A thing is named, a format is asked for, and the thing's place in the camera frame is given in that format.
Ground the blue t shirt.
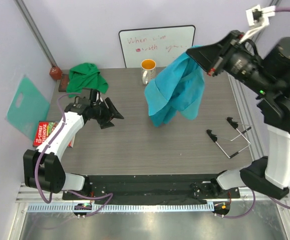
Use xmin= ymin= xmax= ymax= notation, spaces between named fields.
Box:
xmin=144 ymin=52 xmax=205 ymax=127

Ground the white mug orange inside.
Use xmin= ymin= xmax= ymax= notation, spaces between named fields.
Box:
xmin=141 ymin=59 xmax=157 ymax=85

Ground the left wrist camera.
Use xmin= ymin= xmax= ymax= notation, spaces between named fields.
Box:
xmin=80 ymin=88 xmax=101 ymax=106

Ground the whiteboard with red writing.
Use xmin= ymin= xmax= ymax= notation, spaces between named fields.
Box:
xmin=118 ymin=25 xmax=196 ymax=68

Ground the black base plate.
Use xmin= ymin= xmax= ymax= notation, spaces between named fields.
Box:
xmin=62 ymin=172 xmax=272 ymax=206

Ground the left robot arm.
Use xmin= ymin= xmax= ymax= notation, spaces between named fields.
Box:
xmin=23 ymin=97 xmax=124 ymax=200

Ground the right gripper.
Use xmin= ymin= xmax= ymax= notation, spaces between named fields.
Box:
xmin=185 ymin=29 xmax=275 ymax=97

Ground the brown flat pad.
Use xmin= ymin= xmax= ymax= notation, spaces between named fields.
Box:
xmin=58 ymin=74 xmax=69 ymax=92

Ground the red book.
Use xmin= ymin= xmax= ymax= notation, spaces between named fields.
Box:
xmin=32 ymin=120 xmax=77 ymax=149

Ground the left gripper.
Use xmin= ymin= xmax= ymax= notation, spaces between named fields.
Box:
xmin=90 ymin=97 xmax=123 ymax=129

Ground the teal plastic cutting board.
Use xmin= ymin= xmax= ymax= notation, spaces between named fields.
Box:
xmin=6 ymin=76 xmax=50 ymax=140

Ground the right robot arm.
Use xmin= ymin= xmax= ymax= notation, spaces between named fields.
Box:
xmin=187 ymin=30 xmax=290 ymax=200

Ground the brown block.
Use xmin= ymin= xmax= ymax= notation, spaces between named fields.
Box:
xmin=49 ymin=66 xmax=62 ymax=81

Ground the green t shirt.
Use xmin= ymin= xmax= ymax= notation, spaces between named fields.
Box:
xmin=66 ymin=62 xmax=109 ymax=94

